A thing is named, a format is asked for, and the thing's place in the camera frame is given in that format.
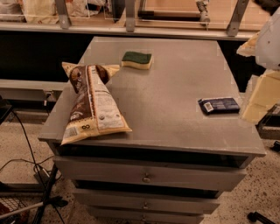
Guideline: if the black floor cable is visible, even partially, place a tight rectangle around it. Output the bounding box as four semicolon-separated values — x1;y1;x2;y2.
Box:
0;110;60;191

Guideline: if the grey drawer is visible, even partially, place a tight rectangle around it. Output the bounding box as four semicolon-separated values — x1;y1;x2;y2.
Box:
54;156;246;192
73;189;219;214
87;206;204;224

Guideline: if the black tripod stand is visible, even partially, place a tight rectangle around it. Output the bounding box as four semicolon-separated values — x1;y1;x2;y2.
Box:
0;163;69;224

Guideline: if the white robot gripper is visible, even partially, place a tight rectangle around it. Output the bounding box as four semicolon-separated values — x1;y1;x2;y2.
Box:
236;7;280;124

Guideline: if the long wooden shelf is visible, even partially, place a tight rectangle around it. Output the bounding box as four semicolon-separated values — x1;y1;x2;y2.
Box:
0;0;270;40

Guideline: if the green yellow sponge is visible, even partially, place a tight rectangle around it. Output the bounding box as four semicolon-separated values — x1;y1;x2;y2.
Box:
122;52;152;70

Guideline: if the middle grey drawer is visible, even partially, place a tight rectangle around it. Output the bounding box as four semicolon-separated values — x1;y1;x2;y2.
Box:
73;189;219;214

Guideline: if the dark blue rxbar wrapper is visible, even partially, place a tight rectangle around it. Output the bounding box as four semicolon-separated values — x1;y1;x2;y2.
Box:
198;97;240;115

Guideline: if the bottom grey drawer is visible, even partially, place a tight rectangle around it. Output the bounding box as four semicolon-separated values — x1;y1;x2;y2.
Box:
87;206;204;224

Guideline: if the grey drawer cabinet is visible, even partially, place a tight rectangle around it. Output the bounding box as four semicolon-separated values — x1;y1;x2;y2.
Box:
38;36;267;224

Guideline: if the brown cream snack bag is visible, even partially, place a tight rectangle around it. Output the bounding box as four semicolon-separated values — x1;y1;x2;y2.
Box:
61;62;131;144

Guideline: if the top grey drawer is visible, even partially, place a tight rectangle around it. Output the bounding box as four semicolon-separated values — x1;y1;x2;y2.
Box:
54;156;246;192

